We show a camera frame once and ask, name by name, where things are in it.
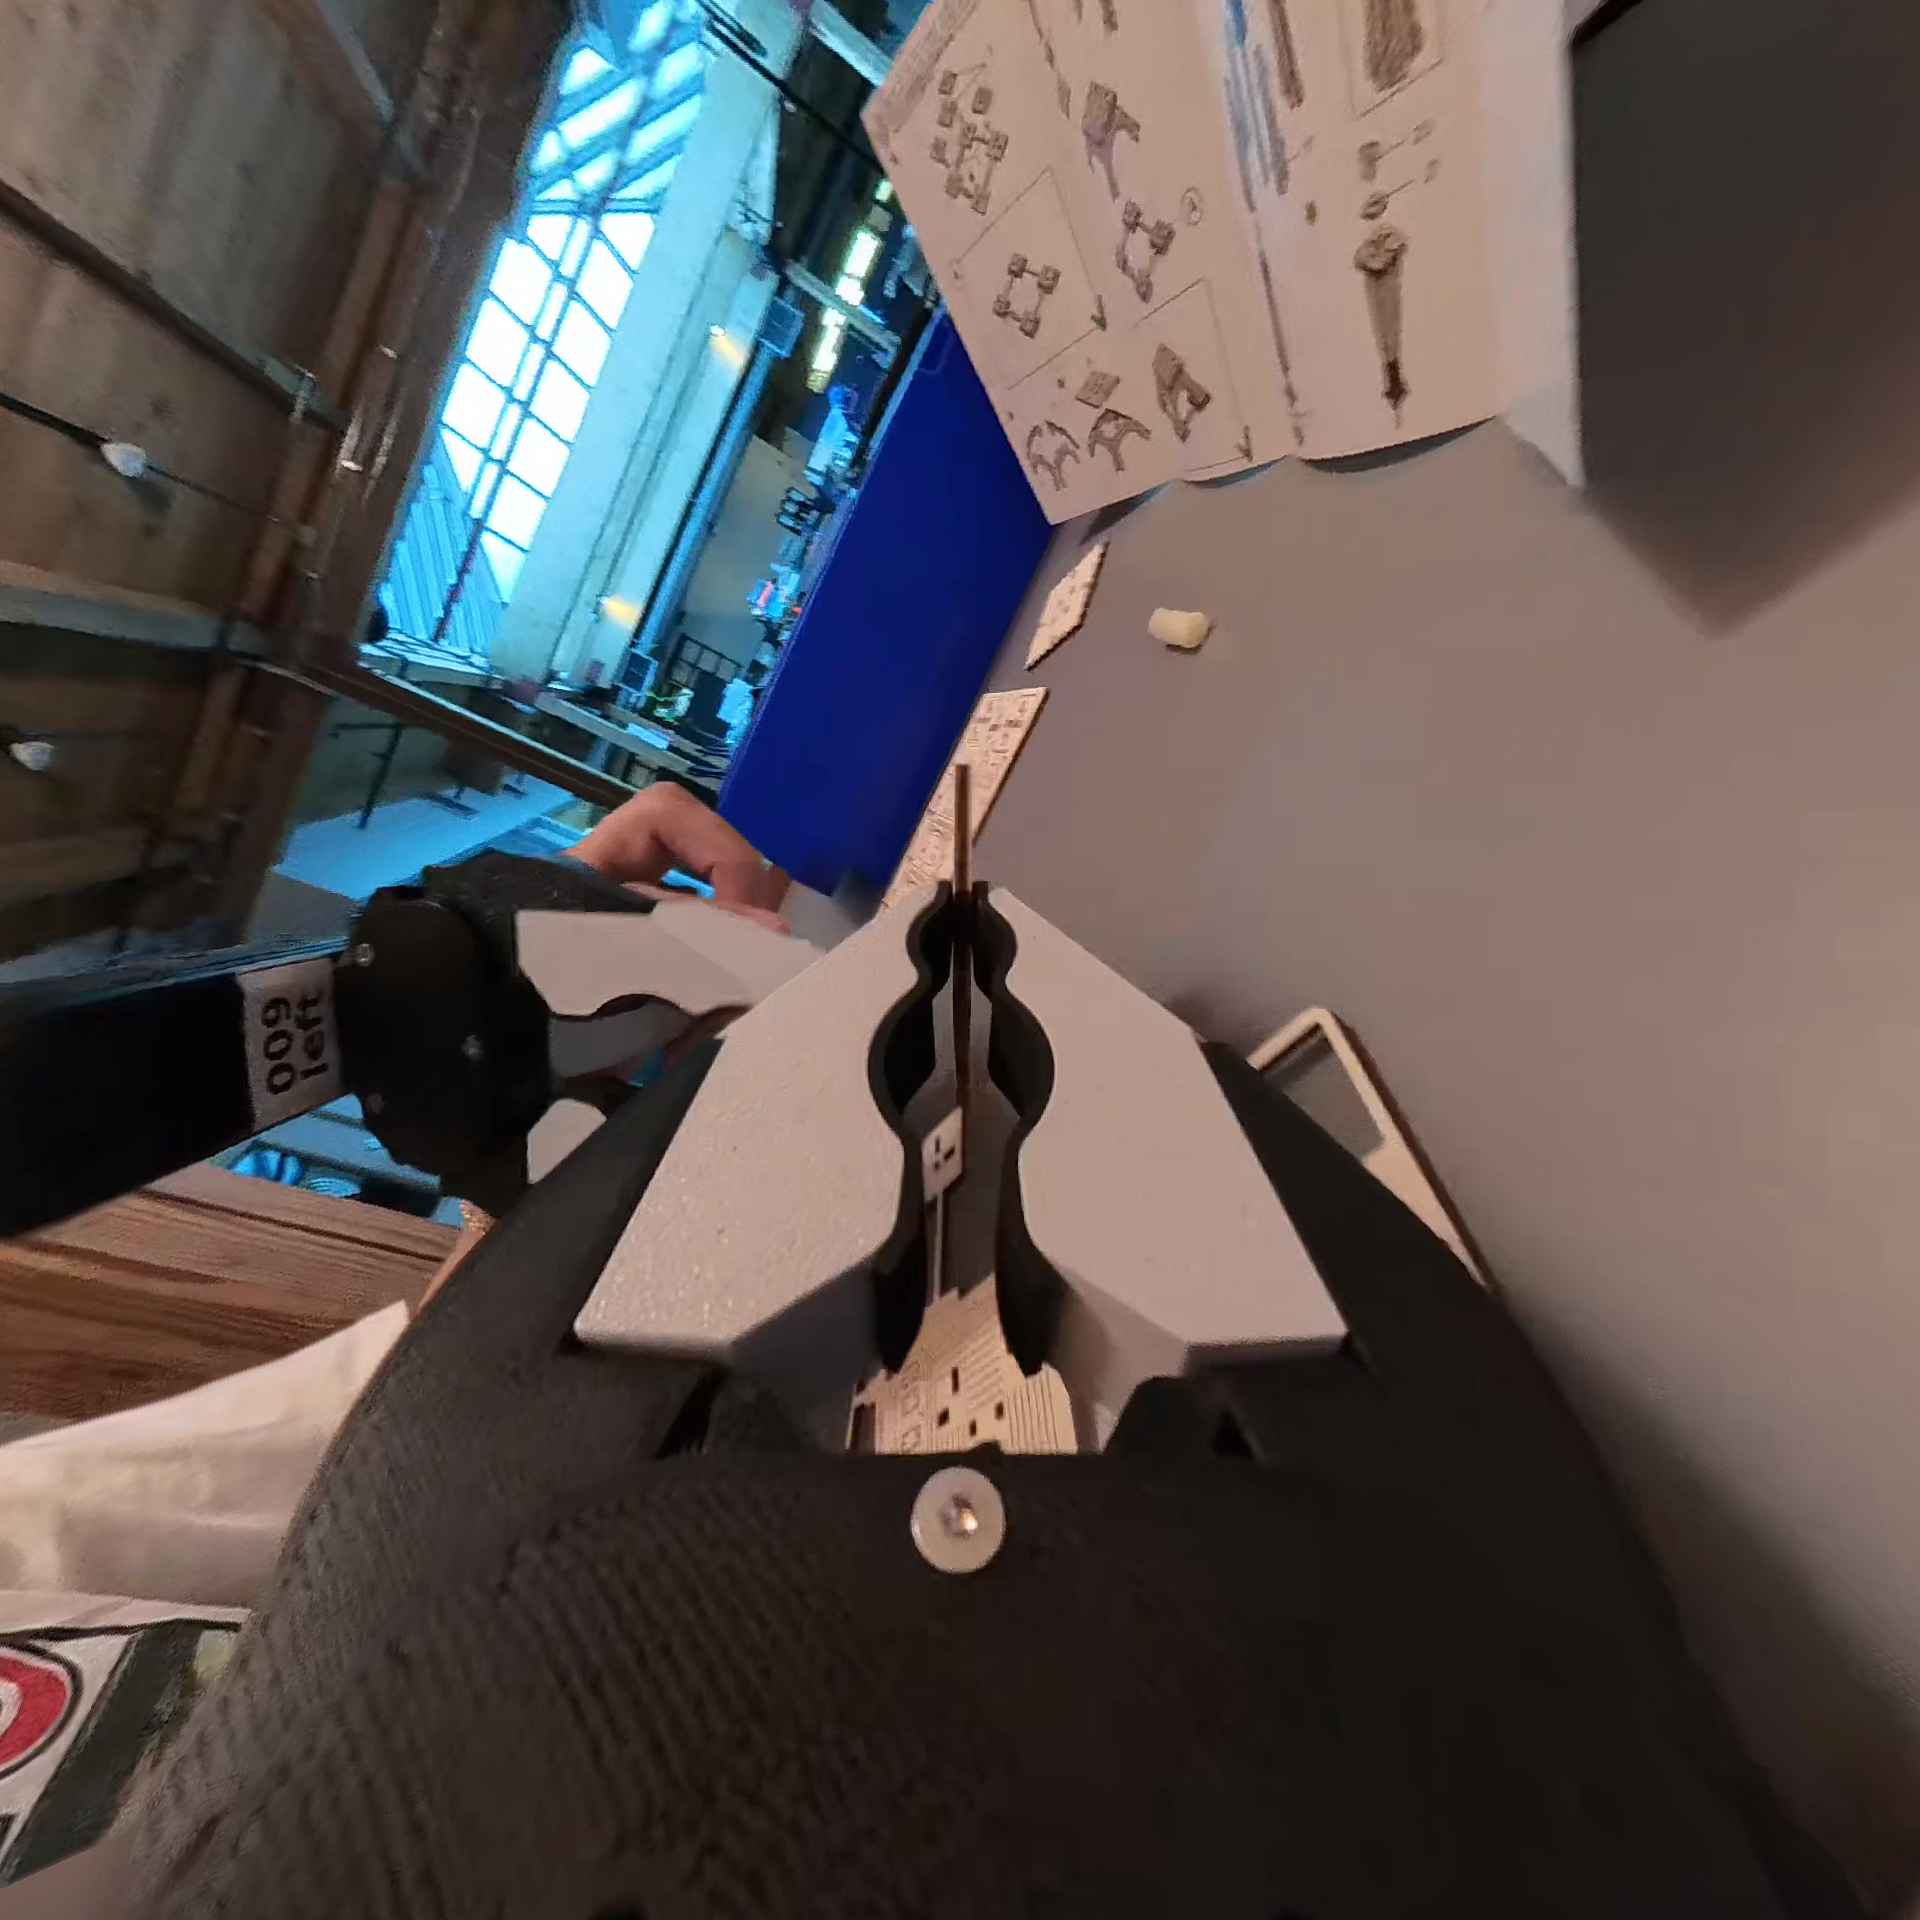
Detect cross-shaped wooden piece diamond print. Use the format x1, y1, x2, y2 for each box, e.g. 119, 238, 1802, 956
949, 765, 978, 1172

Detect white tower instruction sheet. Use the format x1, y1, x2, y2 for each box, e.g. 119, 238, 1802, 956
863, 0, 1920, 632

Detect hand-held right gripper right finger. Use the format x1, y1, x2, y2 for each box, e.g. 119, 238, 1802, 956
982, 885, 1351, 1455

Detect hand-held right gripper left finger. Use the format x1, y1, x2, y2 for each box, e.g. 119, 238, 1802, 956
575, 883, 955, 1455

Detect thick wooden beam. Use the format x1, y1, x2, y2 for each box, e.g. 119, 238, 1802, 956
0, 1171, 491, 1421

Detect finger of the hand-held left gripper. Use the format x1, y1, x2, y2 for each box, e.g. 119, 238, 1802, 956
555, 996, 751, 1087
515, 900, 824, 1027

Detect blue plastic bin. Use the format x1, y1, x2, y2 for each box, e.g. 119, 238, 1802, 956
717, 307, 1052, 900

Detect grey desk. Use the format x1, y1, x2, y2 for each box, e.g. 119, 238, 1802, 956
811, 426, 1920, 1920

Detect small serrated square wooden piece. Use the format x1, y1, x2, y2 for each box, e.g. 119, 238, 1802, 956
1024, 540, 1110, 673

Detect wooden puzzle sheet square cutout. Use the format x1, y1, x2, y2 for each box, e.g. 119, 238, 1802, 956
847, 1004, 1503, 1459

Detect wooden puzzle sheet arch parts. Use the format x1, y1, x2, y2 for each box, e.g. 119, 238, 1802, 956
884, 687, 1050, 918

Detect person's left hand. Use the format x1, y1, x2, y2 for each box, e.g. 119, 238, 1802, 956
566, 780, 794, 936

